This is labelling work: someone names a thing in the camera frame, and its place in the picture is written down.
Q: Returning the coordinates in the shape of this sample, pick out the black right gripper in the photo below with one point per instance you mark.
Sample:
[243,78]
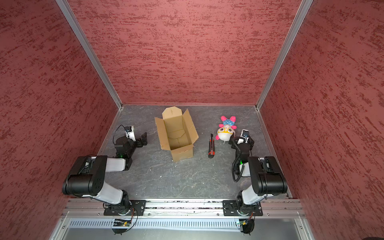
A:
[235,142]

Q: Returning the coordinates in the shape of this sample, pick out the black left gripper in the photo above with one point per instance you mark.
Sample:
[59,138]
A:
[144,142]

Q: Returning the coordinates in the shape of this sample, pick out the white pink blue plush toy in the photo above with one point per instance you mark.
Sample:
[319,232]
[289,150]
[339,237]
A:
[226,129]

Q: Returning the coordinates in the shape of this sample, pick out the red black utility knife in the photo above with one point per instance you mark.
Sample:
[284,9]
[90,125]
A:
[211,152]

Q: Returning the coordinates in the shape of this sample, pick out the brown cardboard express box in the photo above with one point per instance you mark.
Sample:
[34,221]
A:
[177,133]

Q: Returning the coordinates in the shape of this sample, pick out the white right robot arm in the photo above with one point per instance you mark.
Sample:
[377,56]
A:
[267,178]

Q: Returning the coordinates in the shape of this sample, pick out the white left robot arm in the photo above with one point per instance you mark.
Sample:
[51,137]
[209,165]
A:
[86,178]

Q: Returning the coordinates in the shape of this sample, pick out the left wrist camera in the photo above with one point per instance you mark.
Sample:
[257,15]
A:
[129,130]

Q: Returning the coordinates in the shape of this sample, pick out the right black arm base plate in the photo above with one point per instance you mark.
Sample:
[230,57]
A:
[235,208]

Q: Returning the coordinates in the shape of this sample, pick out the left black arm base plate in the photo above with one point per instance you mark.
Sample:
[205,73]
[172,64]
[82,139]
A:
[134,207]

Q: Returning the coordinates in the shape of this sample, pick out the aluminium front rail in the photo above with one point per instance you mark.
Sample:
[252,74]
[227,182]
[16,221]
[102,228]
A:
[187,208]

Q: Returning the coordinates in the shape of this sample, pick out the white slotted cable duct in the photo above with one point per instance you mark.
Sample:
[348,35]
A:
[168,224]

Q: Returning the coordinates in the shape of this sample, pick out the left aluminium corner post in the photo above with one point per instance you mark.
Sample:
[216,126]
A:
[81,36]

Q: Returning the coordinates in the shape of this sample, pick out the aluminium corner post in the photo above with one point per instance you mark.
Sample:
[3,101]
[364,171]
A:
[291,35]
[81,36]

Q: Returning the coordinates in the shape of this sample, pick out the right aluminium corner post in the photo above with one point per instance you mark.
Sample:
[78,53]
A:
[291,35]

